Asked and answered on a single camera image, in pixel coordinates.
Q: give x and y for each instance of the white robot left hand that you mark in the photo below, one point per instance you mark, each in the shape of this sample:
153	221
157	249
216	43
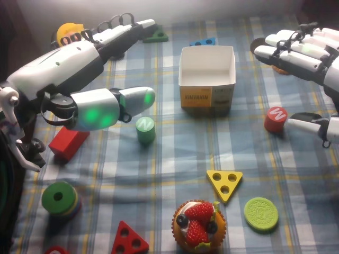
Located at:
66	66

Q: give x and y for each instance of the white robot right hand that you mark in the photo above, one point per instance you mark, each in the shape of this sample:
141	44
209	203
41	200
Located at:
296	56

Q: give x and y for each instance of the red cylinder letter W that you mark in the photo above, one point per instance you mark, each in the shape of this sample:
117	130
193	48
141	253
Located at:
274	121

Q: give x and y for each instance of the green cylinder letter N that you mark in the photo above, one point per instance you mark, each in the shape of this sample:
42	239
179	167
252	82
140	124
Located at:
145	132

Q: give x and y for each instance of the white paper box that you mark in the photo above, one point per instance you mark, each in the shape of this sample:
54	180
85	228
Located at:
206	98

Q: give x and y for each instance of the red cylinder letter O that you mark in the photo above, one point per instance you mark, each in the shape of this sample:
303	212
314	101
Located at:
55	250

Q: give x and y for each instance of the tan butter cookie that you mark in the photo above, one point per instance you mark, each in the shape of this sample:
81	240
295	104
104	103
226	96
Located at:
280	71

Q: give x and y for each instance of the yellow toy cupcake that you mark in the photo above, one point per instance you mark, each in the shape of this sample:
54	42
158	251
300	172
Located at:
69	29

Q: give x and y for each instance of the red rectangular block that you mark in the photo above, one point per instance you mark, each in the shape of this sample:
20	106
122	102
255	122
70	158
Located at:
67	144

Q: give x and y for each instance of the blue triangle with holes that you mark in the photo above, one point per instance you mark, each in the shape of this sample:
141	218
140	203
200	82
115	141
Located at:
204	42

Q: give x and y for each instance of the green triangle with holes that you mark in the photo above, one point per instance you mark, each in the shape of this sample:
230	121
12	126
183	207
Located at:
159	36

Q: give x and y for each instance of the blue plaid tablecloth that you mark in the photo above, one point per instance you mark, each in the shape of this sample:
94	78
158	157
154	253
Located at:
159	158

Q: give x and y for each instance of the yellow triangle with holes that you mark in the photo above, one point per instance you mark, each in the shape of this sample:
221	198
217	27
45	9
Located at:
225	185

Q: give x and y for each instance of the green sandwich cookie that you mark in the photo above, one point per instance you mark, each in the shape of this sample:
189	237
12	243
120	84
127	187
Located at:
260	215

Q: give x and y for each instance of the red triangle with holes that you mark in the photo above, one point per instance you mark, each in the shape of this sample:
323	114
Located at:
127	242

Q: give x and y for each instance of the strawberry toy cupcake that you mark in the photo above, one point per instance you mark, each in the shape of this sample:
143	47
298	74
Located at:
197	225

